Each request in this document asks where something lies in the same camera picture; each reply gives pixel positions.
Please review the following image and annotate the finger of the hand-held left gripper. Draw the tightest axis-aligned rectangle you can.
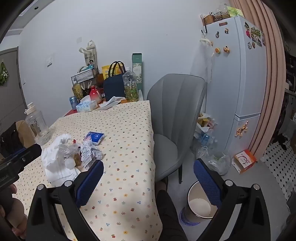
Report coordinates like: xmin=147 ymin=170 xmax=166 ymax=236
xmin=0 ymin=144 xmax=42 ymax=175

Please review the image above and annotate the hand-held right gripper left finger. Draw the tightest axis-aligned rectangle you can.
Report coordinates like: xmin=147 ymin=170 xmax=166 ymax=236
xmin=26 ymin=159 xmax=104 ymax=241

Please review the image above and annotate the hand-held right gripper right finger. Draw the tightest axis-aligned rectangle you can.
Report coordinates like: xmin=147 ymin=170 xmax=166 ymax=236
xmin=194 ymin=158 xmax=277 ymax=241

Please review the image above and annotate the cream wastebasket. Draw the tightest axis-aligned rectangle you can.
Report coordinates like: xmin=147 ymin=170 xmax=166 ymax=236
xmin=179 ymin=181 xmax=219 ymax=226

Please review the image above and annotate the white plastic bag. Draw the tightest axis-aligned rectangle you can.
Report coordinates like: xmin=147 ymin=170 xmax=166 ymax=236
xmin=41 ymin=134 xmax=81 ymax=188

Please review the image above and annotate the blue tissue packet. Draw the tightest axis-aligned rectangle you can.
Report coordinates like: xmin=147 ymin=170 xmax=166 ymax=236
xmin=84 ymin=131 xmax=104 ymax=146

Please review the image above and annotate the person's left hand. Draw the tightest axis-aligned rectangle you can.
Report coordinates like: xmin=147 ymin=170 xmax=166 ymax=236
xmin=0 ymin=184 xmax=26 ymax=240

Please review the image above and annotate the brown padded chair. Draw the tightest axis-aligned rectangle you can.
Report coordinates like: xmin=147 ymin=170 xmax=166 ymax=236
xmin=15 ymin=120 xmax=37 ymax=149

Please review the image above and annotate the black cloth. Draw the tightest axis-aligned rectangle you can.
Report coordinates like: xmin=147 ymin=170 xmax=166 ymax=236
xmin=0 ymin=123 xmax=23 ymax=160

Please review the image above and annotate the clear plastic garbage bag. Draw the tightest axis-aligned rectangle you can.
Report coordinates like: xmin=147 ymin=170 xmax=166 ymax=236
xmin=196 ymin=147 xmax=232 ymax=175

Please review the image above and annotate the large clear water bottle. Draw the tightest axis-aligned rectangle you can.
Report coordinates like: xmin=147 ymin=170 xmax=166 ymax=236
xmin=24 ymin=103 xmax=52 ymax=146

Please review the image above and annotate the orange white cardboard box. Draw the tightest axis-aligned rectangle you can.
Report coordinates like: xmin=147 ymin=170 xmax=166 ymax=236
xmin=232 ymin=149 xmax=257 ymax=174

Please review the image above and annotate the person's black trouser leg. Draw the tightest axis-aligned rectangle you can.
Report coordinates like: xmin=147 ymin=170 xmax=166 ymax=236
xmin=154 ymin=178 xmax=188 ymax=241

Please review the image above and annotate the table with floral cloth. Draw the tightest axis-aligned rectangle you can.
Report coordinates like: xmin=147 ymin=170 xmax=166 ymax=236
xmin=11 ymin=100 xmax=162 ymax=241

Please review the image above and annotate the white bag of bottles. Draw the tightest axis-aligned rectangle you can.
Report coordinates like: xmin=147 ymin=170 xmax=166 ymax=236
xmin=194 ymin=112 xmax=218 ymax=149

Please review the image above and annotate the red placemat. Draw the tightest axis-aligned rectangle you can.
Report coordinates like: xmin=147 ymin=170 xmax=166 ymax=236
xmin=62 ymin=108 xmax=79 ymax=117

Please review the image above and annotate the orange garland fridge magnet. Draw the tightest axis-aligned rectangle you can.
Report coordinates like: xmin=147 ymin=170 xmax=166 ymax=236
xmin=235 ymin=121 xmax=250 ymax=138

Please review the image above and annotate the grey door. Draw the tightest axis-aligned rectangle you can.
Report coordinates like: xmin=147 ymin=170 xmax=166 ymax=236
xmin=0 ymin=47 xmax=28 ymax=130

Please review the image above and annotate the blue white tissue box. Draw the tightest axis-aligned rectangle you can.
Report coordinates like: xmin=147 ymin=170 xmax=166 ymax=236
xmin=76 ymin=95 xmax=99 ymax=113

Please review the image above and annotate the green hanging ornament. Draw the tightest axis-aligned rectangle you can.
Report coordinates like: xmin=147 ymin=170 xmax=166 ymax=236
xmin=0 ymin=61 xmax=8 ymax=86

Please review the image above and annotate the white crumpled cloth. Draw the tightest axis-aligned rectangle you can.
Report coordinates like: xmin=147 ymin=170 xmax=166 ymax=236
xmin=105 ymin=96 xmax=126 ymax=106

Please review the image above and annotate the black item on floor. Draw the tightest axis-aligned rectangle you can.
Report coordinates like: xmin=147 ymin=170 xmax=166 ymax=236
xmin=276 ymin=133 xmax=289 ymax=150

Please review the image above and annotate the red white bottle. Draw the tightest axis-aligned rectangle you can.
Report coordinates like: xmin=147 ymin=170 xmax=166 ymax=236
xmin=89 ymin=85 xmax=102 ymax=105

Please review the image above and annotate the black chopstick holder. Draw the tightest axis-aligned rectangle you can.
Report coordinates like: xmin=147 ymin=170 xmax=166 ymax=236
xmin=82 ymin=81 xmax=93 ymax=96

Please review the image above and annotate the grey upholstered chair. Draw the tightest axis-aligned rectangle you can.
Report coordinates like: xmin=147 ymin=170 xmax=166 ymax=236
xmin=147 ymin=74 xmax=207 ymax=184

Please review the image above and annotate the navy lunch bag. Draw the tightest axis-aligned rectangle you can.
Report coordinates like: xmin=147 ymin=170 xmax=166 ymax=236
xmin=103 ymin=61 xmax=127 ymax=101

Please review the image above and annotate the white fridge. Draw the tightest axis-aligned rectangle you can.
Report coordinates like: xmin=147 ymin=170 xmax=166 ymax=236
xmin=200 ymin=16 xmax=267 ymax=158

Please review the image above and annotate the yellow snack packet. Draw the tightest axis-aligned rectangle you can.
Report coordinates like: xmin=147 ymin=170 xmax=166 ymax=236
xmin=102 ymin=65 xmax=126 ymax=77

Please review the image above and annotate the translucent hanging bag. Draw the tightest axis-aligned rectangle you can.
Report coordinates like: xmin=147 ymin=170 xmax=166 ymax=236
xmin=190 ymin=35 xmax=214 ymax=85

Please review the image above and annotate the dark shelving unit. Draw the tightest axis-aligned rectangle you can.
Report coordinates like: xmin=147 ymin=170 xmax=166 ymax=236
xmin=283 ymin=42 xmax=296 ymax=144

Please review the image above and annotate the pink curtain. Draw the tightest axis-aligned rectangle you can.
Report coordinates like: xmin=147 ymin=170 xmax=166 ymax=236
xmin=231 ymin=0 xmax=287 ymax=158

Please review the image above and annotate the tall green box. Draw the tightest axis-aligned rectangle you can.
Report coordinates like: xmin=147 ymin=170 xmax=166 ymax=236
xmin=132 ymin=53 xmax=143 ymax=98

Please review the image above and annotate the cluster of fridge magnets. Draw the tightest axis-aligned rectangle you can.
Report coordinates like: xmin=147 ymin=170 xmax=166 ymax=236
xmin=243 ymin=22 xmax=266 ymax=50

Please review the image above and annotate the brown woven basket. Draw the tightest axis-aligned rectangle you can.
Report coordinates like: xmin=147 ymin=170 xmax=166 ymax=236
xmin=202 ymin=14 xmax=214 ymax=26

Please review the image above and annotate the green card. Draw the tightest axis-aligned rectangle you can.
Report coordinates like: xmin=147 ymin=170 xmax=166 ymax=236
xmin=228 ymin=6 xmax=244 ymax=18

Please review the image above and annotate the black wire basket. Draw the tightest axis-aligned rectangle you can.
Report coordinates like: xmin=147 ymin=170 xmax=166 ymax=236
xmin=70 ymin=69 xmax=97 ymax=84

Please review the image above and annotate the dark wire basket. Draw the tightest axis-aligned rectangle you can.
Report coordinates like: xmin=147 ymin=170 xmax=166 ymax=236
xmin=213 ymin=11 xmax=230 ymax=22

